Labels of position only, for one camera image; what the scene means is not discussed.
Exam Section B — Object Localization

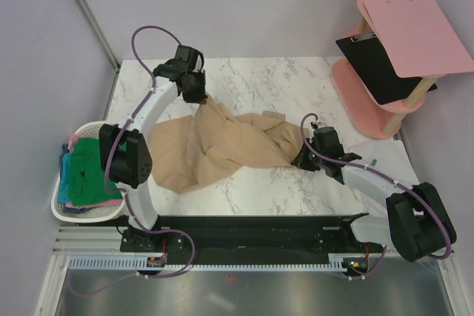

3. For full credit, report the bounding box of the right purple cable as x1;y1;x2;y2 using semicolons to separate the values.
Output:
300;112;457;260

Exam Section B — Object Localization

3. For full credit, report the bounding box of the white slotted cable duct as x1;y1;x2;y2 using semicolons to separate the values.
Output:
69;255;367;272

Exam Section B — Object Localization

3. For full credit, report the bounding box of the pink two-tier side table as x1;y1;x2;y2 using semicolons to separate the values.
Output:
332;0;438;139

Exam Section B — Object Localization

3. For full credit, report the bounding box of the blue t shirt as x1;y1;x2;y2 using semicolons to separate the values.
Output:
57;152;72;204

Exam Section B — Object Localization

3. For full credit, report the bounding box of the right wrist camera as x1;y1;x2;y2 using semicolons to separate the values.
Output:
310;121;327;130

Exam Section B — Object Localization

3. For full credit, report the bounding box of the black clipboard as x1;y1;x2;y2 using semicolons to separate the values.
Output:
336;32;421;105

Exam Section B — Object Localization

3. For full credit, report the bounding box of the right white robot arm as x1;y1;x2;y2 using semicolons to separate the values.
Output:
296;127;457;262

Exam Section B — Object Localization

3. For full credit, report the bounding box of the white paper sheet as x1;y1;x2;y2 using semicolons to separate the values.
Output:
350;138;414;217

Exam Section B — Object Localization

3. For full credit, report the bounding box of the purple cable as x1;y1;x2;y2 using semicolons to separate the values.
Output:
300;112;457;260
103;25;182;228

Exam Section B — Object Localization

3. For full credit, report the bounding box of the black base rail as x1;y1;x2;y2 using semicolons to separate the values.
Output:
120;215;383;264

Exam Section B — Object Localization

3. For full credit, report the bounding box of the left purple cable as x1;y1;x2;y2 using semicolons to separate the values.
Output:
103;25;182;228

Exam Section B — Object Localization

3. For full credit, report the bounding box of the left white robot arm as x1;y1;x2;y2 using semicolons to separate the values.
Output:
99;44;207;252

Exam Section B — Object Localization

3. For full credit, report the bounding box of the green t shirt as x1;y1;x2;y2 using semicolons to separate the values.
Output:
68;137;122;206

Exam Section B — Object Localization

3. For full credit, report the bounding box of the beige t shirt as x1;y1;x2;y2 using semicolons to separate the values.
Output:
148;98;303;193

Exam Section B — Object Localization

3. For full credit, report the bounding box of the pink paper sheet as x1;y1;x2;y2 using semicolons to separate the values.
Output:
364;0;473;78

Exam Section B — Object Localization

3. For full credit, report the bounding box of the white plastic laundry basket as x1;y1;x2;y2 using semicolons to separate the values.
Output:
51;121;124;223

